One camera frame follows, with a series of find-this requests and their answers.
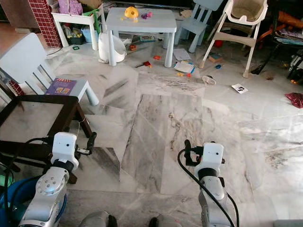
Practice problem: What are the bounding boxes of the purple picture book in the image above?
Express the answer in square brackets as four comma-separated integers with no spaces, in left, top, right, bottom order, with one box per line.
[45,78,78,96]

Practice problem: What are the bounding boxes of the light blue plastic kids chair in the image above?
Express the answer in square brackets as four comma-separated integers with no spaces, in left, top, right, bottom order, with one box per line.
[0,32,100,106]
[175,0,224,53]

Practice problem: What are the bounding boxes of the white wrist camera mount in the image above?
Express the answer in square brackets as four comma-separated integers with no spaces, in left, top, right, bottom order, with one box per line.
[200,142,224,172]
[51,132,79,166]

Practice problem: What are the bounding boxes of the white baby high chair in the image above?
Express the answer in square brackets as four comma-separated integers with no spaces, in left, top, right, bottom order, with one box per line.
[199,0,268,79]

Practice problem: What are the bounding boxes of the yellow plastic toy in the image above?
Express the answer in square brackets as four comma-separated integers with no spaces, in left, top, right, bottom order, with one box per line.
[124,6,140,21]

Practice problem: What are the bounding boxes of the brown wooden panel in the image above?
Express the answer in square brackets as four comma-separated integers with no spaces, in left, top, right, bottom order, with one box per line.
[0,0,38,29]

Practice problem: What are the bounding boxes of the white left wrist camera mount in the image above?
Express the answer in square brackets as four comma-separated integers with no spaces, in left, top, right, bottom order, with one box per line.
[51,132,79,166]

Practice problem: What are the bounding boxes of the red cloth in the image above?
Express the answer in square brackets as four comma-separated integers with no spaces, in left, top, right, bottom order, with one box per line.
[285,92,303,109]

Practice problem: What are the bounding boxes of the small white table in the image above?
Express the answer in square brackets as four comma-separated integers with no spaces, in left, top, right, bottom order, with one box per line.
[52,10,102,51]

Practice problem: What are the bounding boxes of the red tiled pillar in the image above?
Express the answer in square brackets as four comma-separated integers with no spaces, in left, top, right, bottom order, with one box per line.
[27,0,62,48]

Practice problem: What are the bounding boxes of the blue plastic storage bin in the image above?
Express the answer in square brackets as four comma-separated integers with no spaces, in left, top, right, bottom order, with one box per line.
[80,27,93,43]

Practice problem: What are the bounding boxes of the white picture book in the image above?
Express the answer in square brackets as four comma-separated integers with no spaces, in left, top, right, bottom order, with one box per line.
[174,61,196,75]

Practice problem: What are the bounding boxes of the white plastic potty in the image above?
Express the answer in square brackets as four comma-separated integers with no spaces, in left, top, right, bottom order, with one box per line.
[98,32,126,66]

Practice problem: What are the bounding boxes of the purple patterned bag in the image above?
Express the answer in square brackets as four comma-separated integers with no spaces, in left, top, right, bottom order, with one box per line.
[58,0,83,15]

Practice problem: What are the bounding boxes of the green plastic container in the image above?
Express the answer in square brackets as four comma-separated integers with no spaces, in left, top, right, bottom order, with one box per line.
[0,173,14,190]

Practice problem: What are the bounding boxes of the white printed card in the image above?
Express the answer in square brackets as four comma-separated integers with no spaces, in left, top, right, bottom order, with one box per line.
[231,83,249,94]

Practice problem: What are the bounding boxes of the silver left robot leg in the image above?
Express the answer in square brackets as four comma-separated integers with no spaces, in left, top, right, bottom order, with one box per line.
[78,211,118,227]

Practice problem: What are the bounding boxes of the small brown box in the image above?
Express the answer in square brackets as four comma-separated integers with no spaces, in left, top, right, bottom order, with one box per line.
[207,53,223,63]

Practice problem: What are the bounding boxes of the dark wooden side table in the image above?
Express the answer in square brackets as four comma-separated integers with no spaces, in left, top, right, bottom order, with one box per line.
[0,95,94,185]

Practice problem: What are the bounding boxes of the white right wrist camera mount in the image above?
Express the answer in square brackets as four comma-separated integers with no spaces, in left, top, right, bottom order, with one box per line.
[200,142,224,172]

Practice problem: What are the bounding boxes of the grey paper sheet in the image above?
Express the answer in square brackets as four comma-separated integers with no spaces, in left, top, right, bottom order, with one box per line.
[173,48,192,61]

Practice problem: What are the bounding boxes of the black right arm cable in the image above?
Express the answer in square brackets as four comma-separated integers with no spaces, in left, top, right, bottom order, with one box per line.
[177,148,240,227]

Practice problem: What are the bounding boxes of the light blue kids table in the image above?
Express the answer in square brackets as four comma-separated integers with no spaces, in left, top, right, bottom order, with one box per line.
[105,7,177,68]

